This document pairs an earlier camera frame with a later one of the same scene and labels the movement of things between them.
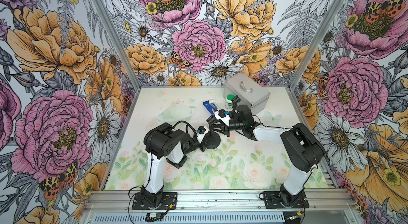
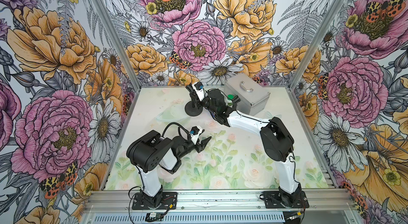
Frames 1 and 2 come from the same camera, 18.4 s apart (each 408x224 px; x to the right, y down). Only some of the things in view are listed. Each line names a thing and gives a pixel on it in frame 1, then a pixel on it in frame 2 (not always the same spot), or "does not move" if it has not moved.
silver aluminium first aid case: (249, 93) does not move
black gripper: (211, 120) to (190, 89)
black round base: (212, 139) to (193, 111)
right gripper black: (223, 127) to (198, 102)
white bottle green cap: (229, 102) does not move
